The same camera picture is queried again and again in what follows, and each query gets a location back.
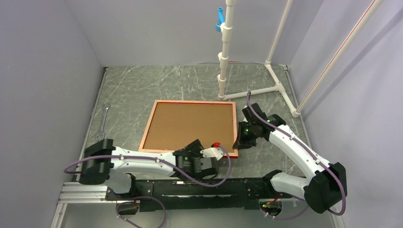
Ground orange wooden picture frame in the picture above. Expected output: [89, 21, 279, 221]
[138, 99, 239, 159]

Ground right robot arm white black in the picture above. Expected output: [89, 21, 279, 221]
[233, 103, 347, 215]

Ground blue pipe fitting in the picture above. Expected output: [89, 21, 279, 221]
[215, 7, 225, 32]

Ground silver open-end wrench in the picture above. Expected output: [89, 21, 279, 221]
[95, 103, 111, 142]

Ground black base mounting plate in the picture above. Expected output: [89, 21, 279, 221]
[105, 178, 291, 212]

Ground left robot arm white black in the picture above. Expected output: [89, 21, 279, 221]
[79, 139, 224, 200]

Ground white PVC pipe stand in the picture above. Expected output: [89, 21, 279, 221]
[217, 0, 383, 118]

